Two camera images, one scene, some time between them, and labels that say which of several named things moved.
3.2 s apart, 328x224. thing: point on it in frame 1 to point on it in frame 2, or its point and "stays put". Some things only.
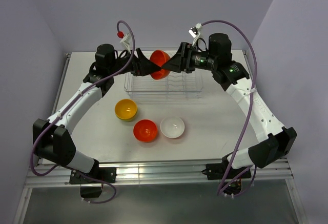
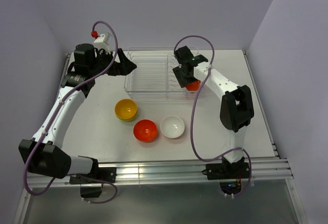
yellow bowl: (125, 109) stays put
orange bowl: (145, 130) stays put
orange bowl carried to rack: (160, 58) to (193, 86)
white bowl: (172, 127) stays put
